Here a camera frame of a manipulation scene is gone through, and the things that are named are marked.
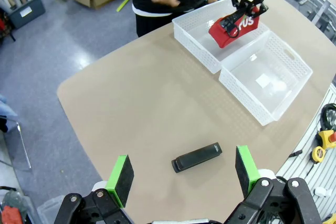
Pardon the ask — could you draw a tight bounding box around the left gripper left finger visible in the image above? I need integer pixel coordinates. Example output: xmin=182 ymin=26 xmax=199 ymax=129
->
xmin=54 ymin=154 xmax=135 ymax=224

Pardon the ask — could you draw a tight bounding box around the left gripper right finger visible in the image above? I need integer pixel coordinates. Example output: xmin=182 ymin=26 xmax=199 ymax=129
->
xmin=223 ymin=145 xmax=323 ymax=224

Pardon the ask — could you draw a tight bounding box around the red zipper pouch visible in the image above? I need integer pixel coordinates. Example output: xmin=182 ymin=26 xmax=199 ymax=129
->
xmin=208 ymin=7 xmax=261 ymax=49

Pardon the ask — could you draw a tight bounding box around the black stapler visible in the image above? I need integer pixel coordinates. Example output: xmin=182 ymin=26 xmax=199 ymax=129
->
xmin=171 ymin=142 xmax=223 ymax=174

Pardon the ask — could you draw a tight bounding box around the white perforated plastic basket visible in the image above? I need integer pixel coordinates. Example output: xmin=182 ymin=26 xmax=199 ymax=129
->
xmin=172 ymin=0 xmax=271 ymax=75
xmin=218 ymin=30 xmax=314 ymax=127

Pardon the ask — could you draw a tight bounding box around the aluminium profile bench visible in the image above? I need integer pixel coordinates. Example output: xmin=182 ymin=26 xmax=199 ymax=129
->
xmin=275 ymin=82 xmax=336 ymax=224

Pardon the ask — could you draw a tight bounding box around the yellow tape measure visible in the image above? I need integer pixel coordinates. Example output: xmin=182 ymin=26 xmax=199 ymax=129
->
xmin=311 ymin=146 xmax=327 ymax=163

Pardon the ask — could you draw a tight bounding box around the clear plastic bin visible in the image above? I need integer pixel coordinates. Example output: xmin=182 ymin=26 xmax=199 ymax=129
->
xmin=36 ymin=195 xmax=66 ymax=224

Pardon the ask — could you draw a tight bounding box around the small white block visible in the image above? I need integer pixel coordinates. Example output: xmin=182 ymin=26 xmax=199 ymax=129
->
xmin=314 ymin=186 xmax=332 ymax=197

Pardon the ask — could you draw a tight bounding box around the yellow emergency stop box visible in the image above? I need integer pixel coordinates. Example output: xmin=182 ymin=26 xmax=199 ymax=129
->
xmin=318 ymin=129 xmax=336 ymax=150

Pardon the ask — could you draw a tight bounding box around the yellow-green ruler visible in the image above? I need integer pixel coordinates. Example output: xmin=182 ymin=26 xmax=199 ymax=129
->
xmin=116 ymin=0 xmax=133 ymax=13

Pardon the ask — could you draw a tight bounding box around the red tool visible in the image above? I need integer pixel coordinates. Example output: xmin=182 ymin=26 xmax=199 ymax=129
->
xmin=1 ymin=205 xmax=23 ymax=224

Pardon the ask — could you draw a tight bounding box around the grey storage bin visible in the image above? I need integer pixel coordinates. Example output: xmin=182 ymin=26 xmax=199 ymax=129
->
xmin=7 ymin=0 xmax=46 ymax=29

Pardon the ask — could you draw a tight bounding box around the coiled black cable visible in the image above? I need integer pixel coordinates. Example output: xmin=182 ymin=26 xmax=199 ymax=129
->
xmin=320 ymin=102 xmax=336 ymax=132

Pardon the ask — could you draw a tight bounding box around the metal frame chair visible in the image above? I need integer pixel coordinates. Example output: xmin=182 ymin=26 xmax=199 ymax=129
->
xmin=0 ymin=119 xmax=32 ymax=172

